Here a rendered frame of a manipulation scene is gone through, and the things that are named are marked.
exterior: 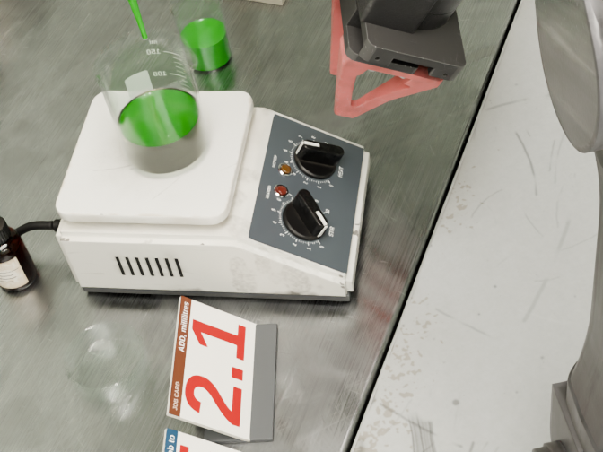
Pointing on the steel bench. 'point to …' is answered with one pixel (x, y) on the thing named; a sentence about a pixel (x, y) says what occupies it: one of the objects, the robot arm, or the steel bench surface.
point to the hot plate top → (89, 179)
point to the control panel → (346, 188)
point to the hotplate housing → (208, 247)
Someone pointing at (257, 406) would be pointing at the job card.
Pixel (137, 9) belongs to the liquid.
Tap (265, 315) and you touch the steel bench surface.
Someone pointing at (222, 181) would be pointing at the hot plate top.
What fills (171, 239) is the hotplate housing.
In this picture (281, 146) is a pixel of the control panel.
